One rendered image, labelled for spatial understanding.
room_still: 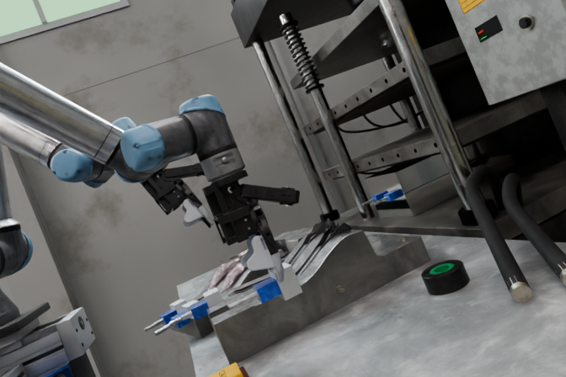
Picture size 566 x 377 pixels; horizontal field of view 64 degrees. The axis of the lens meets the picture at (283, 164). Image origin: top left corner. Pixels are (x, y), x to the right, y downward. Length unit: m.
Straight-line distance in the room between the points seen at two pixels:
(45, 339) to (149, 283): 2.29
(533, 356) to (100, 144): 0.74
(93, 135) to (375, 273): 0.65
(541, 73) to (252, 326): 0.85
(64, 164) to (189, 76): 2.53
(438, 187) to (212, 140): 1.13
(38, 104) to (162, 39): 2.81
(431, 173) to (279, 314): 0.97
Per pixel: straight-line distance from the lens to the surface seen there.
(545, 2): 1.16
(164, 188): 1.18
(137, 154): 0.77
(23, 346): 1.26
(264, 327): 0.98
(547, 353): 0.66
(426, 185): 1.75
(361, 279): 1.04
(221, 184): 0.82
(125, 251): 3.47
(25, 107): 0.89
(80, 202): 3.51
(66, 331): 1.22
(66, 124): 0.89
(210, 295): 1.12
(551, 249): 0.85
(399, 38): 1.33
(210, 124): 0.82
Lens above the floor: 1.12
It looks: 1 degrees up
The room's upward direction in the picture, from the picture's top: 22 degrees counter-clockwise
